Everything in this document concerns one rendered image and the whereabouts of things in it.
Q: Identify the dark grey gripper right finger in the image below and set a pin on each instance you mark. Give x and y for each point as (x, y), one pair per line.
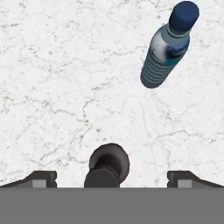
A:
(180, 177)

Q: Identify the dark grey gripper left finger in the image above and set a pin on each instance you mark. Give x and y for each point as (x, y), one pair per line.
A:
(43, 177)

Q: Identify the dark brown glass bottle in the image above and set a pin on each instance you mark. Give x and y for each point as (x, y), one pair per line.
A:
(108, 166)

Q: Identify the blue-capped ribbed plastic bottle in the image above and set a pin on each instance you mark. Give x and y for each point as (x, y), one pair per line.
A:
(167, 49)

